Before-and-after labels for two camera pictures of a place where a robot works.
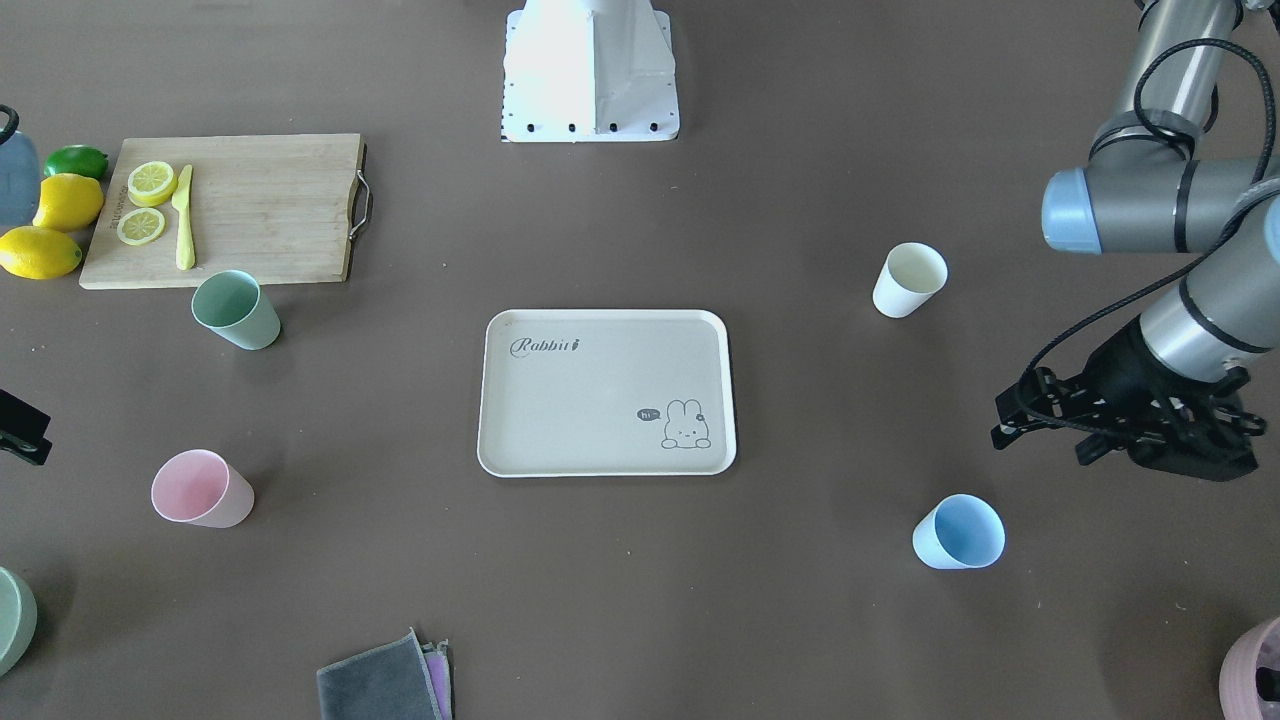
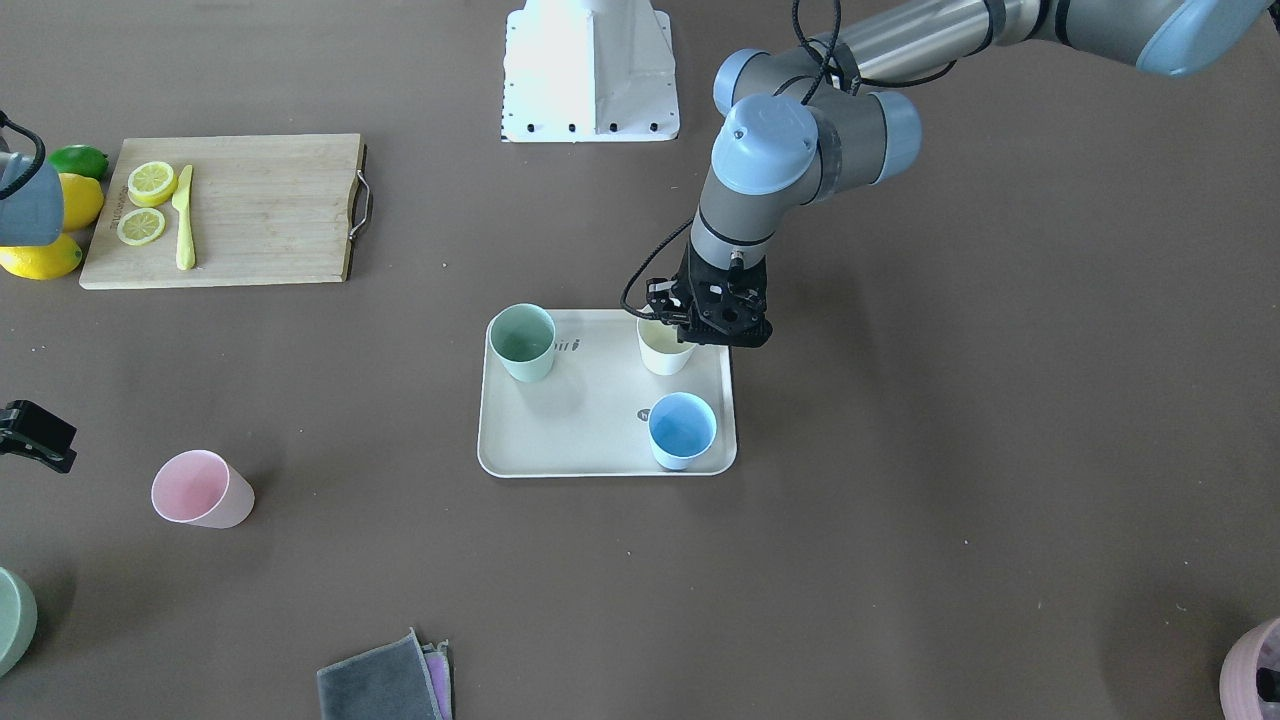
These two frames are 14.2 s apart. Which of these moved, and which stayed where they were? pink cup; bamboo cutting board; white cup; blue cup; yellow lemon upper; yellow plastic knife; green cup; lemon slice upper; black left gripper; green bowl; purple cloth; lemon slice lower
Moved: black left gripper; white cup; green cup; blue cup
Stayed: yellow plastic knife; purple cloth; yellow lemon upper; lemon slice lower; green bowl; lemon slice upper; bamboo cutting board; pink cup
